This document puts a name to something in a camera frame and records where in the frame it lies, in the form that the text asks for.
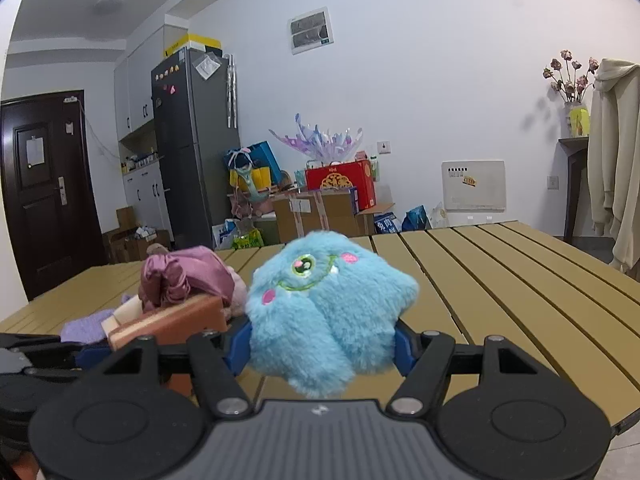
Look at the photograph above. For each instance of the purple knit cloth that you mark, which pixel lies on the purple knit cloth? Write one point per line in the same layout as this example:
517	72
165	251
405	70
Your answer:
85	327

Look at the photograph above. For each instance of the wall electrical panel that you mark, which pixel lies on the wall electrical panel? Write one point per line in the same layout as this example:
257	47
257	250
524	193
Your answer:
310	30

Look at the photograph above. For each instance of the blue plastic bag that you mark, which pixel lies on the blue plastic bag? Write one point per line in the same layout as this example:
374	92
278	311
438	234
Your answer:
416	219

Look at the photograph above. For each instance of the green plastic bag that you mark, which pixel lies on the green plastic bag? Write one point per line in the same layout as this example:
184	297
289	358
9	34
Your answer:
247	240

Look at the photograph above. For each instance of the dark brown door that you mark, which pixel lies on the dark brown door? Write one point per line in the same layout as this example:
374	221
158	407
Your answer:
45	195

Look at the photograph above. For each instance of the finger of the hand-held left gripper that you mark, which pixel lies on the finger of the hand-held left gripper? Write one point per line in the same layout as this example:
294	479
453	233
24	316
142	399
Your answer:
30	341
92	357

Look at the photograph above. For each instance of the yellow gift bag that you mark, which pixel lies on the yellow gift bag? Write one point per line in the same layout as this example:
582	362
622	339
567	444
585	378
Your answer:
260	177

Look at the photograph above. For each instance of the open cardboard box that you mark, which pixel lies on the open cardboard box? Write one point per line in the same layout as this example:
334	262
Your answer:
135	245

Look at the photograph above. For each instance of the blue white pack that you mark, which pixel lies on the blue white pack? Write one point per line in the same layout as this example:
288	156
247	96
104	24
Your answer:
387	224

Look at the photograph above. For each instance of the red gift box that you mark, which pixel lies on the red gift box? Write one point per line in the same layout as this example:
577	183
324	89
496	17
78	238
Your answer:
345	182

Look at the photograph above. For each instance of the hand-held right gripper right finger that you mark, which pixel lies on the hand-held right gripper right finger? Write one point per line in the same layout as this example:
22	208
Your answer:
404	355

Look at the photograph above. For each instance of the blue gift bag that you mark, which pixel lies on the blue gift bag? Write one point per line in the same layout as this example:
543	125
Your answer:
262	157

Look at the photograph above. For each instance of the wall socket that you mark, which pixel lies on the wall socket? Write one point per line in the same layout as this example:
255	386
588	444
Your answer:
384	146

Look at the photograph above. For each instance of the tan folding table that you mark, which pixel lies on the tan folding table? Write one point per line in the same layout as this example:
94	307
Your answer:
500	285

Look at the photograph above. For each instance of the round ceiling lamp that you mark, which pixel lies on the round ceiling lamp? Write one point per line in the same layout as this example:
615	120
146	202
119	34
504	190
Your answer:
108	3

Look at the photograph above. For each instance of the teal pink toy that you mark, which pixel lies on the teal pink toy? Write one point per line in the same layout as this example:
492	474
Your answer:
247	195

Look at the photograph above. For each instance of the grey refrigerator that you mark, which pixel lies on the grey refrigerator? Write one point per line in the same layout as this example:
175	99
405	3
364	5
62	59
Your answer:
195	150

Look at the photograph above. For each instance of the blue plush toy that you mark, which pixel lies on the blue plush toy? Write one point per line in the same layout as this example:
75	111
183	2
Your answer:
325	320

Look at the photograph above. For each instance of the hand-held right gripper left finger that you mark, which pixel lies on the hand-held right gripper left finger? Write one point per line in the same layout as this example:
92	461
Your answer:
237	350

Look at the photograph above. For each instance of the iridescent paper decoration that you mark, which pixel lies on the iridescent paper decoration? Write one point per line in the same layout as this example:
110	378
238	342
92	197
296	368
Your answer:
320	140

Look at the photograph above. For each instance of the dried flowers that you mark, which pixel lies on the dried flowers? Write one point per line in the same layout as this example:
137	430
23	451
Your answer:
567	75

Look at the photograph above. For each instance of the brown box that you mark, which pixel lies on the brown box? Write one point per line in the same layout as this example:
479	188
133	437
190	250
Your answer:
175	320

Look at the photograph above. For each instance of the pink satin cloth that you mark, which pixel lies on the pink satin cloth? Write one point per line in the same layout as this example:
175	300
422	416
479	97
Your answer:
195	275

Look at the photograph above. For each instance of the beige hoodie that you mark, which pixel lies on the beige hoodie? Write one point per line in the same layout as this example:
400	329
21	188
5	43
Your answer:
617	160

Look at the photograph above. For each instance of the white base cabinets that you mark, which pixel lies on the white base cabinets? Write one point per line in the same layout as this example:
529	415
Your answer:
147	200

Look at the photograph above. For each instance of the white bag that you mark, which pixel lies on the white bag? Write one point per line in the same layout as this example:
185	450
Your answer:
440	216

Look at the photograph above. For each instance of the white wall cabinets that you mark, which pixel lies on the white wall cabinets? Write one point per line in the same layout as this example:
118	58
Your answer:
140	90

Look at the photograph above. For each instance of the wall switch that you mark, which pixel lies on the wall switch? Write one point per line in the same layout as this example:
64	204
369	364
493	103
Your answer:
552	182

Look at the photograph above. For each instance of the yellow box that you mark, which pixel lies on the yellow box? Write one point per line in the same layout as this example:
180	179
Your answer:
197	42

